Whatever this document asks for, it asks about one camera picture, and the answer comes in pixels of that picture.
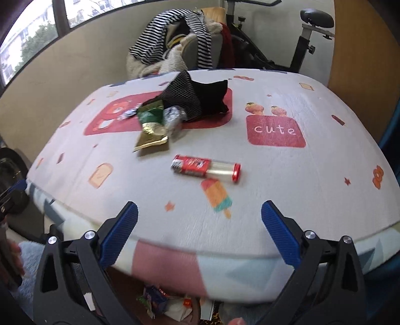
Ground red garment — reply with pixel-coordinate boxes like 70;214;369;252
220;23;236;68

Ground cartoon printed table cover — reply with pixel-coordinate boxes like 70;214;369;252
26;67;400;302

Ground black jacket with yellow stripe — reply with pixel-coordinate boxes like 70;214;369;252
164;21;192;48

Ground wooden door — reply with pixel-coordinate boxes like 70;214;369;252
326;0;400;132

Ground black mesh cloth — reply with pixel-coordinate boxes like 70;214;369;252
145;71;204;122

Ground yellow grey chair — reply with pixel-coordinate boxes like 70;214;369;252
183;6;228;70

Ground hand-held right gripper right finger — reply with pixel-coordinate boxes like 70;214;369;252
261;201;366;325

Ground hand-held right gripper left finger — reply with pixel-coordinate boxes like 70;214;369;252
33;201;141;325

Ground red lighter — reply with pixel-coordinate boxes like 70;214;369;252
171;154;242;183

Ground person's left hand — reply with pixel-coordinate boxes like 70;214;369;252
9;240;25;277

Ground brown round bin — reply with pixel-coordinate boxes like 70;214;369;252
103;269;204;325

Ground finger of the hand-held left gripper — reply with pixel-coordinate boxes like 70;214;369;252
0;179;28;201

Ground green gold snack packet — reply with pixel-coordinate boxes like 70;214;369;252
133;100;171;154

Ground black exercise bike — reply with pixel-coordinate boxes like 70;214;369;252
223;0;335;74

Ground window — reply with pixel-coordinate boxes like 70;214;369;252
0;0;147;86

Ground light blue fleece cloth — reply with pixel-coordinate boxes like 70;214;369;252
17;242;48;317

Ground silver wrapper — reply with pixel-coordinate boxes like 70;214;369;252
120;104;141;120

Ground washing machine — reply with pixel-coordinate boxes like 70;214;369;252
0;134;30;191

